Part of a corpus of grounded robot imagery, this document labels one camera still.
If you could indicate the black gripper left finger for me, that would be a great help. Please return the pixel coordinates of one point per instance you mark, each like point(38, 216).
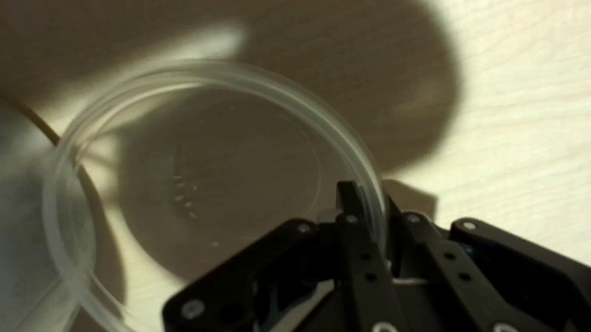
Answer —
point(254, 290)

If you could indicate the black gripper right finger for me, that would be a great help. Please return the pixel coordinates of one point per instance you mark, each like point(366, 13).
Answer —
point(477, 277)

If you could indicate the clear plastic bowl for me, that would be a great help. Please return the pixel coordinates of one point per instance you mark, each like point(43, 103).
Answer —
point(174, 170)

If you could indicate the grey pot with black interior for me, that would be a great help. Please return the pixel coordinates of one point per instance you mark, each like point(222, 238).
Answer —
point(32, 295)

